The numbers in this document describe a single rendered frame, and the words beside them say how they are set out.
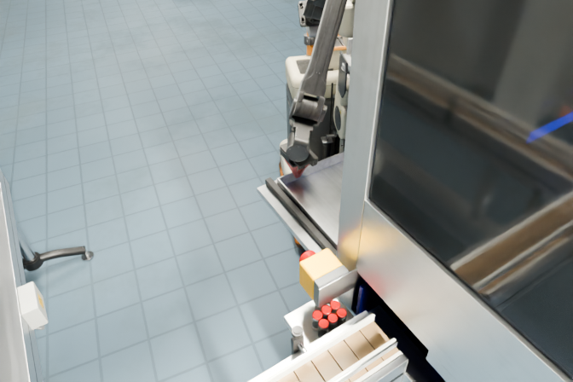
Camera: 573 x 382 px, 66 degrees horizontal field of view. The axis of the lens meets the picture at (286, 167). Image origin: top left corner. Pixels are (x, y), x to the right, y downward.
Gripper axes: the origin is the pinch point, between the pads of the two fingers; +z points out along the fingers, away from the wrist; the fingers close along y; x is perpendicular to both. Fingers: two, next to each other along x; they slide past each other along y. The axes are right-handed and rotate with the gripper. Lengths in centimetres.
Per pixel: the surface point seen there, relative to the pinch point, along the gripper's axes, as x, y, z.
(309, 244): -11.1, 21.8, 0.5
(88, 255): -65, -87, 96
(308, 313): -22.5, 37.7, -0.9
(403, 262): -14, 50, -30
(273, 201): -10.5, 3.5, 2.1
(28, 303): -82, -28, 38
